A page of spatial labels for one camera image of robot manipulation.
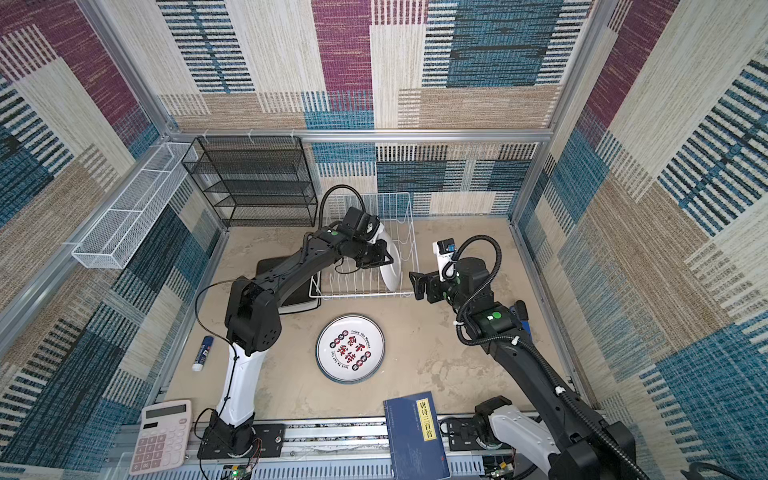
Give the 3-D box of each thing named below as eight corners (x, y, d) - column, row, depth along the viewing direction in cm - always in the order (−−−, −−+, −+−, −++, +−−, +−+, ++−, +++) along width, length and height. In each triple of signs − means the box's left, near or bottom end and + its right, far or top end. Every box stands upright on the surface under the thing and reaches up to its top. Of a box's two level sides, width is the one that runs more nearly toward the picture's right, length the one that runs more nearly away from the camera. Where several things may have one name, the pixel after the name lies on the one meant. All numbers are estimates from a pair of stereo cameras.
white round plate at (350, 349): (313, 383, 83) (311, 380, 81) (323, 318, 95) (321, 314, 94) (385, 383, 83) (385, 380, 81) (385, 318, 95) (385, 314, 93)
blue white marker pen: (196, 371, 87) (191, 367, 85) (209, 339, 93) (204, 335, 91) (201, 371, 87) (196, 367, 85) (214, 339, 93) (209, 335, 91)
